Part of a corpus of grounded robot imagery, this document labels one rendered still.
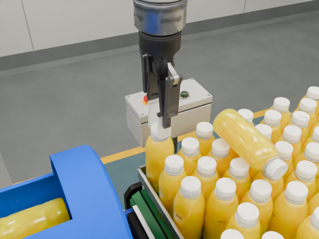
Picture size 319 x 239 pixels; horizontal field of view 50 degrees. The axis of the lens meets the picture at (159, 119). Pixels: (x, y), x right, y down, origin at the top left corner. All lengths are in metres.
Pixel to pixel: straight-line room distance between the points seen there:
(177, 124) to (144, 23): 0.36
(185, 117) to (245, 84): 2.23
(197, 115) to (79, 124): 1.79
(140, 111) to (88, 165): 0.34
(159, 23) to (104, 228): 0.32
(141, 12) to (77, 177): 0.28
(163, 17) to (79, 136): 1.99
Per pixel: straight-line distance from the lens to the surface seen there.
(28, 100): 2.98
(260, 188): 0.70
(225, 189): 0.68
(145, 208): 0.87
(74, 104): 2.82
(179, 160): 0.72
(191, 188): 0.67
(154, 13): 0.56
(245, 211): 0.65
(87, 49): 3.47
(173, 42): 0.60
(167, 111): 0.64
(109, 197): 0.47
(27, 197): 0.70
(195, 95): 0.88
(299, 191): 0.72
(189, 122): 0.89
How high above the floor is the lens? 1.59
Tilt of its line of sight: 38 degrees down
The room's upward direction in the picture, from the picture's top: straight up
